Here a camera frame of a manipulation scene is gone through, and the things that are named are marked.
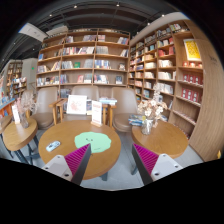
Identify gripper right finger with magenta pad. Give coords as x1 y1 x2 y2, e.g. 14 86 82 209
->
132 144 182 185

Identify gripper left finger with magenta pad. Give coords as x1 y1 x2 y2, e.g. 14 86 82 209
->
43 144 91 185

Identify green mouse pad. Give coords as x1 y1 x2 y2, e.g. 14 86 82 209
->
74 132 111 153

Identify round wooden centre table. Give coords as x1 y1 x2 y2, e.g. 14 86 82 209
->
39 120 121 181

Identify round wooden table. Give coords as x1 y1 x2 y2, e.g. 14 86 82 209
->
2 116 40 165
131 121 188 161
39 120 121 181

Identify round wooden right table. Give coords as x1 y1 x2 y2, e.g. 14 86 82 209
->
131 121 188 161

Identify stack of books on chair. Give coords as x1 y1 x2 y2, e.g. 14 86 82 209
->
128 114 145 126

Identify glass vase with dried flowers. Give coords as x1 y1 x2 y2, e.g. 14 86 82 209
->
138 84 167 135

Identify white sign on wooden stand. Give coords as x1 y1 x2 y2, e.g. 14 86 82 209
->
91 101 102 126

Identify white picture card display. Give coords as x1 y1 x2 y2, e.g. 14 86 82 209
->
66 95 87 115

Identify round wooden left table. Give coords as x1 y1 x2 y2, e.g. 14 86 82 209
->
2 116 40 165

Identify small wooden side table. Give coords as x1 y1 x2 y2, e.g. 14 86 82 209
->
49 98 116 127

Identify beige armchair right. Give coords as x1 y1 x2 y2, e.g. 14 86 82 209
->
112 87 137 132

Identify beige armchair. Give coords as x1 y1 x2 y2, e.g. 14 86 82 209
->
61 84 100 123
112 87 137 132
32 87 57 130

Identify beige armchair left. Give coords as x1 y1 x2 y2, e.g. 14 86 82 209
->
32 87 57 130

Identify beige armchair centre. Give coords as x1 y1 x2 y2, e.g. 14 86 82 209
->
61 84 100 123

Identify left vase with dried flowers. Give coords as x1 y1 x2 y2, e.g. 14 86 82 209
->
16 90 37 128

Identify small white sign left table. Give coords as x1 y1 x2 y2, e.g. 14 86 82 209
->
12 104 20 124

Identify far left wooden bookshelf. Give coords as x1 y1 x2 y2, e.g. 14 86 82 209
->
6 61 27 98

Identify large wooden bookshelf back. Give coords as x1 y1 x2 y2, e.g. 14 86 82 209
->
36 28 130 96

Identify yellow poster on shelf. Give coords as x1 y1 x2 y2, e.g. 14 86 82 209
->
183 39 201 61

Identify wooden bookshelf right wall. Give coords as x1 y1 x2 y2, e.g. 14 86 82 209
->
128 17 224 161

